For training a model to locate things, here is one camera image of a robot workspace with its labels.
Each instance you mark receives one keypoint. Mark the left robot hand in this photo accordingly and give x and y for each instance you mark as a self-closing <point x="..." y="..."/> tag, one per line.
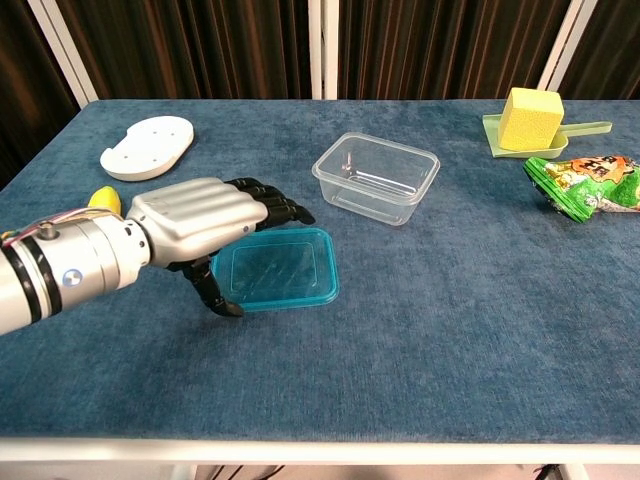
<point x="200" y="210"/>

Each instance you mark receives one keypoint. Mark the blue plastic lid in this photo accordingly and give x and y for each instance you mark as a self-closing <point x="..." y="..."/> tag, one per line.
<point x="280" y="270"/>

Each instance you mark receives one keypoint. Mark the clear plastic container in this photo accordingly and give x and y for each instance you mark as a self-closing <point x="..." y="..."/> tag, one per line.
<point x="375" y="180"/>

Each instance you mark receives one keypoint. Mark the white oval board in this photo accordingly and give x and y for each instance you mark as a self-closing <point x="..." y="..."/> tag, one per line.
<point x="150" y="147"/>

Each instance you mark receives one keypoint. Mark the yellow banana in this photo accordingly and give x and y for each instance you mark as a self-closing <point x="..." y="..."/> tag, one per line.
<point x="106" y="199"/>

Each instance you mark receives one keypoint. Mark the dark pleated curtain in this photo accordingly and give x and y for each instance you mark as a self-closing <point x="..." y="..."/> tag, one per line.
<point x="200" y="50"/>

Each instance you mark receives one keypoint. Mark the blue table cloth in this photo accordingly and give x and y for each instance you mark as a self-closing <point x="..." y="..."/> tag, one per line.
<point x="400" y="325"/>

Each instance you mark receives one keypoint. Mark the yellow sponge cube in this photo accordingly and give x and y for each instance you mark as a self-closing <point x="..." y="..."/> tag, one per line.
<point x="530" y="120"/>

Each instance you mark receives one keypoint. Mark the green orange snack bag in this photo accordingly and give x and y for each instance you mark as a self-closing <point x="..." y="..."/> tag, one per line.
<point x="585" y="187"/>

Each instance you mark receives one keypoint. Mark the light green dustpan tray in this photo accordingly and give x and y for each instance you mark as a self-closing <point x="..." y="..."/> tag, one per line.
<point x="587" y="128"/>

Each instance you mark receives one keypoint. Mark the white frame post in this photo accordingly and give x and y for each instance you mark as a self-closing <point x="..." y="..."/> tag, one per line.
<point x="323" y="50"/>
<point x="65" y="55"/>
<point x="560" y="50"/>

